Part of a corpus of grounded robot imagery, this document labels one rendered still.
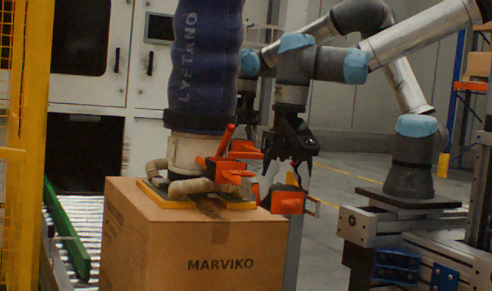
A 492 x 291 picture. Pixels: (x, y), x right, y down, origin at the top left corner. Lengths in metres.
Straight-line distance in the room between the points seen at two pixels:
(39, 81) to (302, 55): 1.10
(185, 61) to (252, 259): 0.59
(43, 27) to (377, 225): 1.25
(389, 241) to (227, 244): 0.45
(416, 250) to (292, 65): 0.69
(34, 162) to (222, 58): 0.78
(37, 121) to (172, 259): 0.78
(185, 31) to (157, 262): 0.66
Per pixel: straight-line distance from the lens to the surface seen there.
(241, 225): 1.66
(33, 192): 2.19
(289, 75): 1.29
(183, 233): 1.61
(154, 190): 1.85
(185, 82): 1.79
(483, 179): 1.74
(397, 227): 1.76
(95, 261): 2.58
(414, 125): 1.78
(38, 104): 2.15
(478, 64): 10.42
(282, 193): 1.29
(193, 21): 1.78
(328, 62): 1.29
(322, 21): 1.92
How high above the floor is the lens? 1.33
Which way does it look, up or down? 7 degrees down
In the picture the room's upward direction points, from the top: 6 degrees clockwise
